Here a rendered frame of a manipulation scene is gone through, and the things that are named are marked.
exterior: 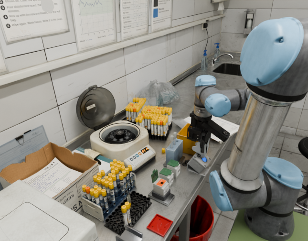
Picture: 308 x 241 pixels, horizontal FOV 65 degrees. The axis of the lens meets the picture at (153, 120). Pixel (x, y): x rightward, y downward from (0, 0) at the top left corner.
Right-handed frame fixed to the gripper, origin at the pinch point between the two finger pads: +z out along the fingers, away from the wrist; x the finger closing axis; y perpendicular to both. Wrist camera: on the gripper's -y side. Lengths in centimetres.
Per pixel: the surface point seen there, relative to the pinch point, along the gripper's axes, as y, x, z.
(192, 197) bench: -2.1, 17.0, 8.2
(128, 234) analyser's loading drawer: 7.6, 45.5, 3.8
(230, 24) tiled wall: 55, -217, -27
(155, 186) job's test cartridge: 9.8, 25.4, 1.1
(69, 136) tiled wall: 66, 17, 0
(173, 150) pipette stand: 12.5, 5.8, -2.0
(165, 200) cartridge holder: 5.7, 25.1, 6.5
